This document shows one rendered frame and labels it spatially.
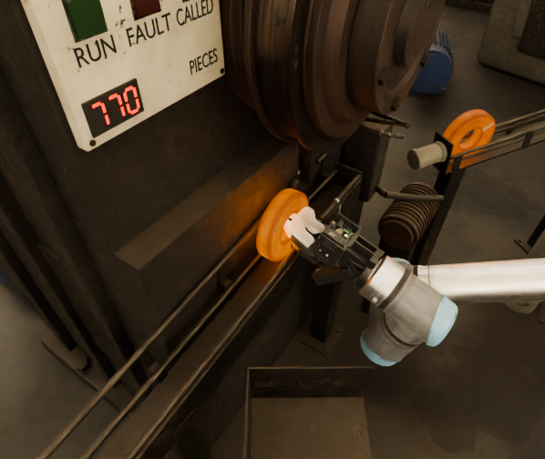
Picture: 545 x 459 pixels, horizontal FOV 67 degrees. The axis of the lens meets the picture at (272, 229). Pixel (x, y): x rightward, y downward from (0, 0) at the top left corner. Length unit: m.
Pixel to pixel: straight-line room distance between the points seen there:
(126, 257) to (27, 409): 1.05
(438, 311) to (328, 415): 0.27
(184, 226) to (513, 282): 0.64
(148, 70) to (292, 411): 0.59
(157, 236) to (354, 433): 0.47
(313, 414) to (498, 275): 0.46
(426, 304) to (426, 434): 0.77
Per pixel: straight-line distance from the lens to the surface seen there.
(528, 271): 0.95
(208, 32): 0.65
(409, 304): 0.78
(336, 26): 0.61
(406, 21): 0.69
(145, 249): 0.67
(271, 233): 0.78
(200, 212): 0.71
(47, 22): 0.49
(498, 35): 3.63
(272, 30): 0.60
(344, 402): 0.80
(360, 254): 0.79
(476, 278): 0.94
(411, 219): 1.25
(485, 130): 1.33
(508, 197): 2.38
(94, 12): 0.51
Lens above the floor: 1.34
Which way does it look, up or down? 45 degrees down
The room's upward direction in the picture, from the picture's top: straight up
